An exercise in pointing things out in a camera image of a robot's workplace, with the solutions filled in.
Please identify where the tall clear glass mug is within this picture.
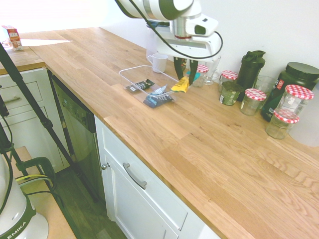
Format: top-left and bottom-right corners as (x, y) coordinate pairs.
(202, 56), (222, 86)

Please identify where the small jar red checked lid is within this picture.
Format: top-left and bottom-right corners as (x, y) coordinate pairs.
(192, 64), (210, 88)
(218, 70), (239, 93)

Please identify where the orange white carton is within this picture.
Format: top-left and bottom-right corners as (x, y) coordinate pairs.
(0, 24), (24, 52)

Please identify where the glass jar red checked lid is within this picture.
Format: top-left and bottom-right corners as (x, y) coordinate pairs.
(239, 88), (268, 117)
(265, 110), (301, 140)

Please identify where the yellow cable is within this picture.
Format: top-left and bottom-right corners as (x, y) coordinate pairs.
(15, 174), (54, 189)

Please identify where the large jar red checked lid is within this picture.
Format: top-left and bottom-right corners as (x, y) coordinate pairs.
(274, 84), (315, 120)

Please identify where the black camera tripod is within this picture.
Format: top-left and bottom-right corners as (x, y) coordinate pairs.
(0, 42), (100, 203)

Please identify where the black shaker bottle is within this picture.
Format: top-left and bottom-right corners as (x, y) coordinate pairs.
(235, 50), (267, 103)

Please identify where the white drawer cabinet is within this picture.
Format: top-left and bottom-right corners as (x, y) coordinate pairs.
(0, 67), (71, 175)

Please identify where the wooden robot mounting board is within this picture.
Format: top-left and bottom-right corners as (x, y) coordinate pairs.
(0, 146), (77, 239)

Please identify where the green cup foil lid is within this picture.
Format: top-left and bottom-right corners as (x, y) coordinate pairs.
(219, 81), (245, 107)

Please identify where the blue black wrapped bar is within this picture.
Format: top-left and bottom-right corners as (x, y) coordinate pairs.
(143, 93), (174, 108)

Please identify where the silver drawer handle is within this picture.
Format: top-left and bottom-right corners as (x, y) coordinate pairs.
(122, 162), (148, 190)

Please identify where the yellow teal protein bar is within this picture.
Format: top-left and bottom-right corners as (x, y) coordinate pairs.
(170, 70), (201, 94)

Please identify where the black wrapped snack bar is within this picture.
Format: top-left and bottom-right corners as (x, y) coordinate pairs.
(125, 79), (155, 94)

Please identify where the green metal clamp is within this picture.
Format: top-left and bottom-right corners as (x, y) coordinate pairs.
(14, 156), (57, 190)

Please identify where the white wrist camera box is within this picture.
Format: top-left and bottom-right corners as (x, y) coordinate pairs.
(185, 14), (220, 37)

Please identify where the white kitchen cabinet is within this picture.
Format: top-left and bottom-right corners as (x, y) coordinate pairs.
(94, 115), (221, 239)

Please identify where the stainless steel dishwasher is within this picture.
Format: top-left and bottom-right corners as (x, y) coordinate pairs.
(48, 70), (107, 203)

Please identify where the white ceramic mug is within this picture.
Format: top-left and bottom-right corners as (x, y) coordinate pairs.
(147, 52), (169, 74)

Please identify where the clear plastic container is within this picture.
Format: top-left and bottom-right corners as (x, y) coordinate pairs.
(118, 65), (180, 110)

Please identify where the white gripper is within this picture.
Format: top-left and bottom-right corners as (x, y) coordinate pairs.
(156, 33), (222, 86)

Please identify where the clear drinking glass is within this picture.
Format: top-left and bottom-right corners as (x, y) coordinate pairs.
(253, 75), (278, 111)

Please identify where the large dark protein tub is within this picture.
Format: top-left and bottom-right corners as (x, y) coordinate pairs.
(260, 62), (319, 123)

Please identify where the silver blue snack wrapper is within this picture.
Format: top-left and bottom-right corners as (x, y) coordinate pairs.
(149, 84), (168, 97)

